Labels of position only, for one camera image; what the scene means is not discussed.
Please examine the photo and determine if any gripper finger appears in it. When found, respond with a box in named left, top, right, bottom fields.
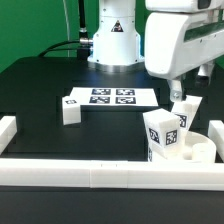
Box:
left=197, top=61, right=215, bottom=80
left=168, top=77, right=183, bottom=102

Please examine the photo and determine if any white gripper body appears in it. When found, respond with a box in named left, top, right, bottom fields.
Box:
left=144, top=0, right=224, bottom=80

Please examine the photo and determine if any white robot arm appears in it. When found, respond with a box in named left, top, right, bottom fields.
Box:
left=88, top=0, right=224, bottom=102

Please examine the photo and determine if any thin white cable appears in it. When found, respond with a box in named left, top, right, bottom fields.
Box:
left=62, top=0, right=72, bottom=58

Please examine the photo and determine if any white marker sheet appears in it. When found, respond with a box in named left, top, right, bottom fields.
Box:
left=71, top=87, right=158, bottom=107

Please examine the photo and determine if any black thick cable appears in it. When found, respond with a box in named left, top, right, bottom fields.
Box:
left=37, top=0, right=94, bottom=59

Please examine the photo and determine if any white front fence wall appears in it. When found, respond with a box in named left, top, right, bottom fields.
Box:
left=0, top=158, right=224, bottom=191

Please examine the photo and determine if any black cable connector block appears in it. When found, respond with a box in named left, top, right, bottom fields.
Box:
left=77, top=47, right=90, bottom=60

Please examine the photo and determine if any white left fence wall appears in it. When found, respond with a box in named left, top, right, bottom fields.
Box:
left=0, top=116, right=17, bottom=155

